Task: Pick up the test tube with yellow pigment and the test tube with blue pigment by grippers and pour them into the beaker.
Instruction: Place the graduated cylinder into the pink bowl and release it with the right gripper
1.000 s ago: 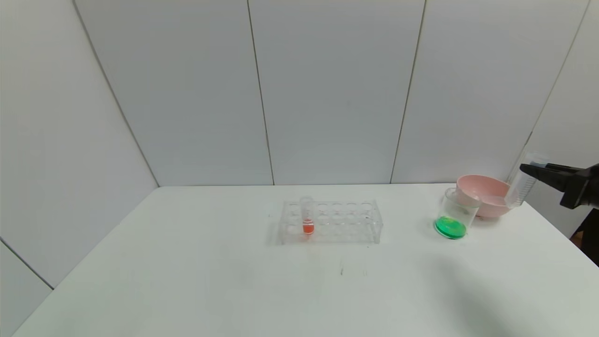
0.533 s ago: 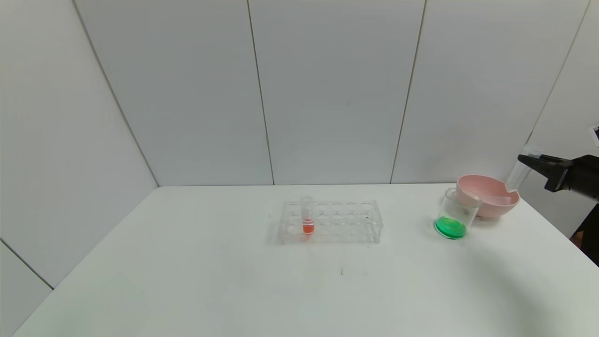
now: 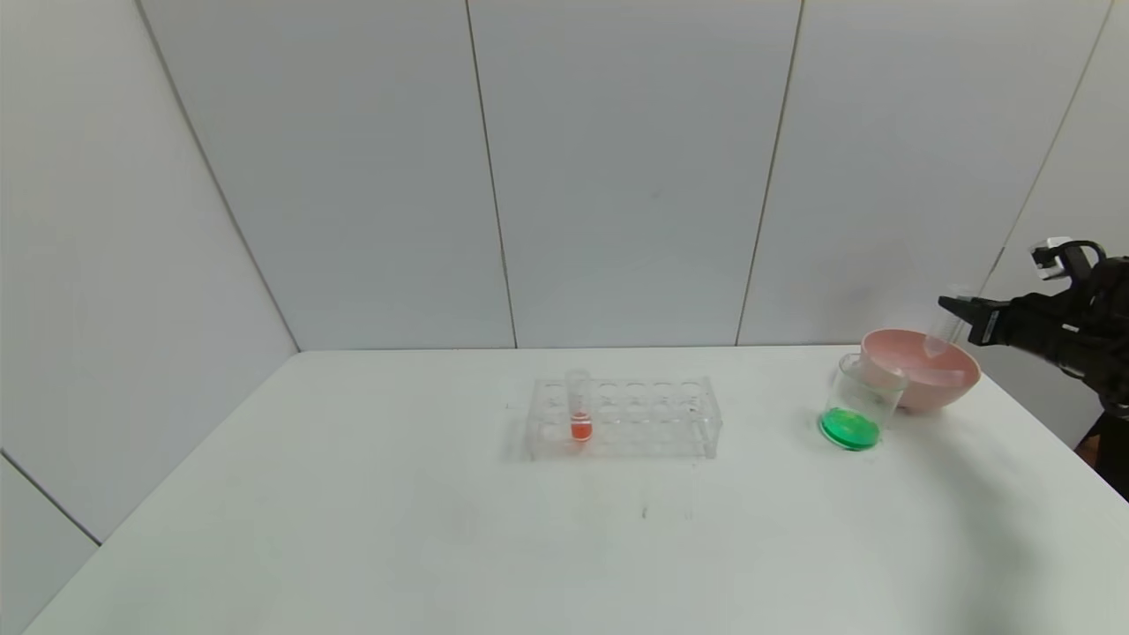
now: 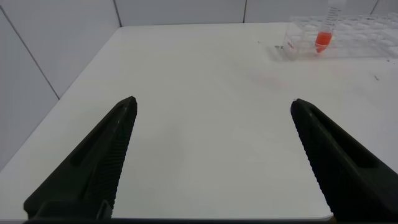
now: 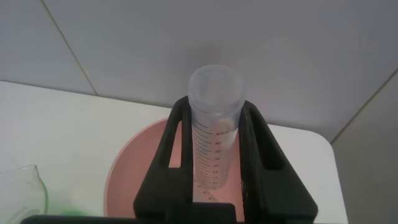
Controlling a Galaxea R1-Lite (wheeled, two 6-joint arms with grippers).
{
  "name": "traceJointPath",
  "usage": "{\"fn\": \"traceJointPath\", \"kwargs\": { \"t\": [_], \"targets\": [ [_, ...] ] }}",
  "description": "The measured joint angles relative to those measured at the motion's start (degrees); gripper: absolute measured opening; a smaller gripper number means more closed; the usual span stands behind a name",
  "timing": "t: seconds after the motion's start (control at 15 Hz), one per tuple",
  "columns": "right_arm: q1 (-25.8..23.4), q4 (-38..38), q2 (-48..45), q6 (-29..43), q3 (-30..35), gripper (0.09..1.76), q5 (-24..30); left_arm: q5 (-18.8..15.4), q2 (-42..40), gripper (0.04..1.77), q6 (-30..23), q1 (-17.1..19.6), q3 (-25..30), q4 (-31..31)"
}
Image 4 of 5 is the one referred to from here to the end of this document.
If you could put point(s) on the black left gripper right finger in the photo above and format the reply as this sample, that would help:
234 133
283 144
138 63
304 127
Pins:
342 168

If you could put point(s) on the test tube with red liquid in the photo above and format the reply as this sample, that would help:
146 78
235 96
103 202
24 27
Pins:
323 39

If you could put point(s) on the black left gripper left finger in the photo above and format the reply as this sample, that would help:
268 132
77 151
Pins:
93 168

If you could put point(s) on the clear plastic test tube rack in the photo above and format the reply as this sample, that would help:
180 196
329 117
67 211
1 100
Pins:
360 37

